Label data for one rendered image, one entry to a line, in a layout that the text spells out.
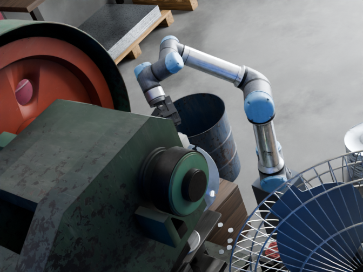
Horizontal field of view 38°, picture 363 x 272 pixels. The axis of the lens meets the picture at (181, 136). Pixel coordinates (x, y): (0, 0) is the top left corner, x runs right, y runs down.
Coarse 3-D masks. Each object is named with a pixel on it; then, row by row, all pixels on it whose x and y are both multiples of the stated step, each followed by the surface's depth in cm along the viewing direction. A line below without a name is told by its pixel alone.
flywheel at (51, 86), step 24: (0, 48) 164; (24, 48) 171; (48, 48) 179; (72, 48) 187; (0, 72) 170; (24, 72) 177; (48, 72) 185; (72, 72) 193; (96, 72) 198; (0, 96) 171; (48, 96) 186; (72, 96) 195; (96, 96) 201; (0, 120) 173; (24, 120) 180
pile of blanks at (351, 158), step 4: (348, 152) 291; (348, 156) 294; (352, 156) 290; (356, 156) 287; (348, 160) 298; (352, 160) 292; (360, 160) 286; (356, 164) 292; (360, 164) 289; (348, 168) 306; (352, 168) 299; (356, 168) 294; (360, 168) 291; (352, 172) 300; (356, 172) 296; (360, 172) 293; (356, 176) 299; (360, 176) 295; (360, 184) 300
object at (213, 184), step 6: (198, 150) 204; (204, 156) 204; (210, 162) 204; (210, 168) 204; (216, 168) 204; (210, 174) 204; (216, 174) 204; (210, 180) 204; (216, 180) 204; (210, 186) 204; (216, 186) 204; (216, 192) 204; (204, 198) 204; (210, 198) 204; (210, 204) 204; (204, 210) 204
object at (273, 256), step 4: (272, 244) 192; (276, 244) 192; (272, 248) 191; (276, 248) 191; (268, 252) 190; (272, 252) 190; (268, 256) 189; (272, 256) 189; (276, 256) 188; (276, 260) 188
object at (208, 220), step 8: (200, 216) 211; (208, 216) 210; (216, 216) 208; (200, 224) 208; (208, 224) 207; (216, 224) 206; (192, 232) 205; (200, 232) 205; (208, 232) 203; (192, 240) 202; (200, 240) 202; (192, 248) 199; (200, 248) 204; (192, 256) 197; (200, 256) 205
